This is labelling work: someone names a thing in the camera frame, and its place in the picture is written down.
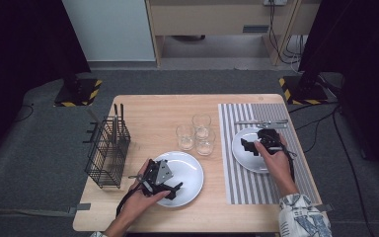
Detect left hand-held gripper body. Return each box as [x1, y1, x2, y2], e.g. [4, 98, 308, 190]
[127, 158, 176, 198]

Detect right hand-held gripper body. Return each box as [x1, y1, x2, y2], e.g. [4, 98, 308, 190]
[256, 122, 289, 156]

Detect white plate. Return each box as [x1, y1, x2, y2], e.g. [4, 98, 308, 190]
[231, 126, 287, 175]
[149, 150, 205, 208]

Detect silver table knife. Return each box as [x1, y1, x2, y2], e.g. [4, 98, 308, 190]
[234, 119, 289, 125]

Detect clear drinking glass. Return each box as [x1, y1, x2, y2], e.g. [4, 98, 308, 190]
[195, 129, 217, 157]
[191, 113, 212, 136]
[175, 123, 196, 152]

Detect black wire cutlery basket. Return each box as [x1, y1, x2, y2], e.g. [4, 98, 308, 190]
[82, 117, 132, 190]

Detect person's right hand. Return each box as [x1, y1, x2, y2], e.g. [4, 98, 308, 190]
[254, 132, 294, 194]

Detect person's left hand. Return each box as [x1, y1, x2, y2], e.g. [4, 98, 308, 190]
[116, 159, 172, 228]

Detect grey white striped placemat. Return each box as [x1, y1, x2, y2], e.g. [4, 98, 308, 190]
[217, 103, 321, 205]

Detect black yellow-striped stand base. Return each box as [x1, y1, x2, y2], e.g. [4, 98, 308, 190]
[278, 75, 330, 106]
[53, 78, 103, 108]

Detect grey tape strip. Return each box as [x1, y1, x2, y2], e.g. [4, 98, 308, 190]
[311, 202, 335, 214]
[0, 202, 92, 218]

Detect black curtain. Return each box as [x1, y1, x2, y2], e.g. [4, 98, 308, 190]
[297, 0, 379, 186]
[0, 0, 92, 172]

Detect light wooden desk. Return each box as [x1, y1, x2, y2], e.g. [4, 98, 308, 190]
[144, 0, 322, 68]

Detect white panel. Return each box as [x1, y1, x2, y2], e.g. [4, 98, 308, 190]
[61, 0, 156, 62]

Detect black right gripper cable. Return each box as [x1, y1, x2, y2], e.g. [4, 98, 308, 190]
[280, 144, 299, 184]

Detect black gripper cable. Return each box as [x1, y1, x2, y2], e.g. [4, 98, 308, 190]
[280, 144, 299, 184]
[115, 187, 144, 218]

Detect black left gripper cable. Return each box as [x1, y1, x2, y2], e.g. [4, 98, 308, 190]
[115, 187, 144, 218]

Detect long black floor cable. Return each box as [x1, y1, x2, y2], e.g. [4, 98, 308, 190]
[331, 105, 376, 237]

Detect black cable bundle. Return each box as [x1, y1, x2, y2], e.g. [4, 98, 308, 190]
[267, 3, 305, 65]

